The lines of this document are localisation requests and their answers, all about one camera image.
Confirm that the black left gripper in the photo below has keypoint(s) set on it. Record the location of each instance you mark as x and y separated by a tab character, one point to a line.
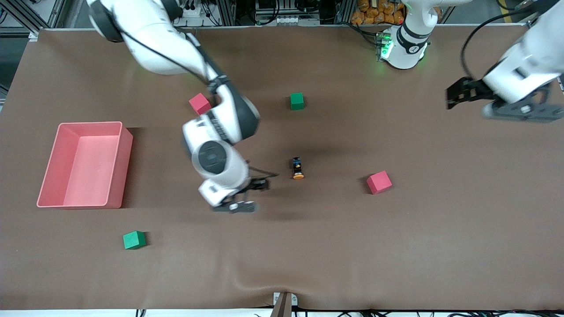
475	91

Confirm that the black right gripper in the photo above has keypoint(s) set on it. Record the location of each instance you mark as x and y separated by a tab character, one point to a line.
257	184

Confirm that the orange mushroom push button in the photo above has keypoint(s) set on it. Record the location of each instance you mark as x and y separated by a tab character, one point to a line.
298	169

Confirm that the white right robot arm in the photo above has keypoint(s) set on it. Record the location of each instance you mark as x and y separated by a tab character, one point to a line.
150	35

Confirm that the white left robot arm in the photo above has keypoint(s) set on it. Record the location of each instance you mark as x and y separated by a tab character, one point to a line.
524	66

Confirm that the brown table mat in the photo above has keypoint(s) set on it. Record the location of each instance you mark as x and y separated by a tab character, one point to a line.
282	246

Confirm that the green foam cube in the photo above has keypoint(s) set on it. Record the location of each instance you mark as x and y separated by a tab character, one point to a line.
133	240
297	101

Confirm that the pink foam cube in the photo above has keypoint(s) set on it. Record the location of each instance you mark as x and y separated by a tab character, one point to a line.
379	182
199	104

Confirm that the orange packets pile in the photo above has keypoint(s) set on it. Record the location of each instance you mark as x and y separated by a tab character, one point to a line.
376	13

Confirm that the metal table edge clamp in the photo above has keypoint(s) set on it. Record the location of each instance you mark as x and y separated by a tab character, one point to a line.
284	304

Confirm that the white terminal block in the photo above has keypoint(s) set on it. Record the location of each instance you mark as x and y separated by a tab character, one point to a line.
289	20

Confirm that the pink plastic bin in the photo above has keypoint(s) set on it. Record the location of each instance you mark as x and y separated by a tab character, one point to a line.
88	163

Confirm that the white power strip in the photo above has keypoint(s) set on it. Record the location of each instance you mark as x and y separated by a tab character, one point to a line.
190	10

